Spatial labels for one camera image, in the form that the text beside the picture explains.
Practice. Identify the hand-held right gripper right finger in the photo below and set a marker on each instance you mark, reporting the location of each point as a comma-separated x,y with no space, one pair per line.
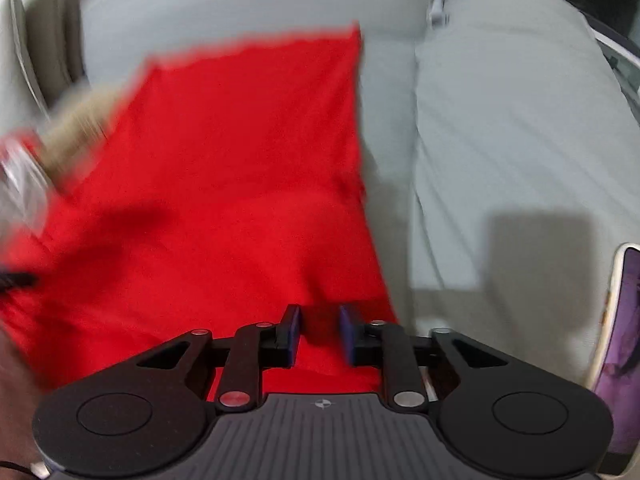
347,335

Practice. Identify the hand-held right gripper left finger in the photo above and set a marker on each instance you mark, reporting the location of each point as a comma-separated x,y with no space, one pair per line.
294,335

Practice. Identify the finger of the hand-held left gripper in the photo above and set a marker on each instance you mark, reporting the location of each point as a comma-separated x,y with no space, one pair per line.
17,280

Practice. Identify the grey sofa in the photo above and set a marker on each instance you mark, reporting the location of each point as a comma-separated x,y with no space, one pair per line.
500,135

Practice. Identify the phone in white case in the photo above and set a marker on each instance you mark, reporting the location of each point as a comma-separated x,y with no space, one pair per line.
625,350

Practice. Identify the red shirt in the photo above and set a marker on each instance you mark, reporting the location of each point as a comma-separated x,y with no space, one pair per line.
225,185

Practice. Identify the white shirt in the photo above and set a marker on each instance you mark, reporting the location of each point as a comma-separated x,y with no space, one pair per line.
22,185

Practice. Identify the khaki pants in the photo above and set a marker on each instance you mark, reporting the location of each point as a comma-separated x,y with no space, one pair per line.
75,130

